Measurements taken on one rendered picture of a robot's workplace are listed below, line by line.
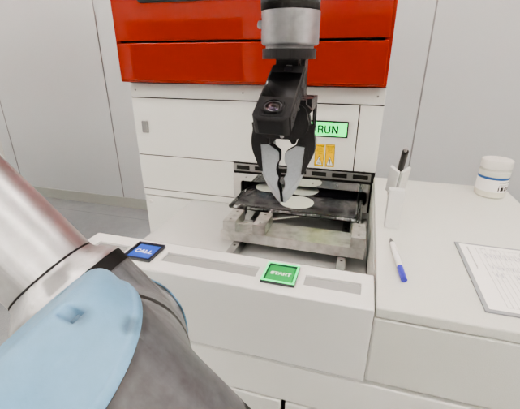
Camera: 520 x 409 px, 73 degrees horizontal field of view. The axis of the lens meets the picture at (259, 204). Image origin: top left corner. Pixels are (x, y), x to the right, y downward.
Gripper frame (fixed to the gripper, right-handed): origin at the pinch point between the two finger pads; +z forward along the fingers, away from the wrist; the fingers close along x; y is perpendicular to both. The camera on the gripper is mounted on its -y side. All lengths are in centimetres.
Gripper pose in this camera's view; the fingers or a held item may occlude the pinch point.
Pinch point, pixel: (281, 195)
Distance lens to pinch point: 52.0
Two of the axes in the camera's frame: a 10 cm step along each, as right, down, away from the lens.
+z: 0.0, 9.2, 3.9
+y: 2.8, -3.7, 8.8
